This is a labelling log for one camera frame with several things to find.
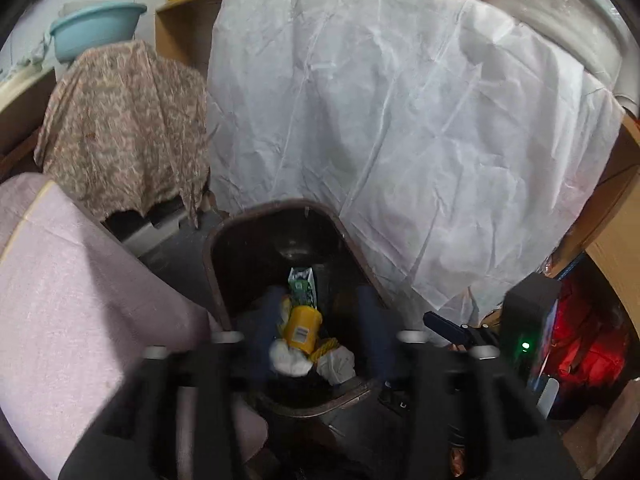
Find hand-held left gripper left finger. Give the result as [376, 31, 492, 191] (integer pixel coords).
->
[59, 286, 287, 480]

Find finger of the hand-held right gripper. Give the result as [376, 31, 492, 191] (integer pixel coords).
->
[423, 311, 502, 354]

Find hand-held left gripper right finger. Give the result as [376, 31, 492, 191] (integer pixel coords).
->
[356, 286, 582, 480]

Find yellow bottle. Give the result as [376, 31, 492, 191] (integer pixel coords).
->
[281, 304, 324, 355]

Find white tissue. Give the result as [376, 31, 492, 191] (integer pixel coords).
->
[268, 340, 311, 377]

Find green printed carton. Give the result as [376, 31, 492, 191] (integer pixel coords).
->
[287, 266, 318, 310]

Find white wrapper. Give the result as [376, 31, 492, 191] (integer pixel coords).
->
[315, 347, 356, 386]

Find dark trash bin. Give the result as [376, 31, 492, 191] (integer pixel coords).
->
[202, 199, 394, 419]

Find red bag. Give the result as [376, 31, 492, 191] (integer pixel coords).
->
[542, 279, 632, 412]

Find wooden side panel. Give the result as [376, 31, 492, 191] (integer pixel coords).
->
[564, 114, 640, 341]

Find cardboard box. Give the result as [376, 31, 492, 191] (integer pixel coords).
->
[559, 404, 623, 480]

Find pink tablecloth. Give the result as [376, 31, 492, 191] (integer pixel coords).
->
[0, 172, 269, 480]

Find white cloth sheet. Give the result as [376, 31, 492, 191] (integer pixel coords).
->
[204, 0, 627, 314]

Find brown patterned cloth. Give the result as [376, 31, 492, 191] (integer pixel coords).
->
[33, 40, 211, 229]

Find white plastic barrel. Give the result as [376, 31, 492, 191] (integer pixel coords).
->
[482, 0, 632, 103]

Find wooden cabinet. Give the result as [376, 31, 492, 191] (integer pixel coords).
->
[153, 0, 227, 88]

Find wooden counter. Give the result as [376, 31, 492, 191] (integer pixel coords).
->
[0, 67, 57, 162]

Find light blue plastic basin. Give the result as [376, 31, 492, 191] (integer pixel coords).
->
[49, 2, 149, 64]

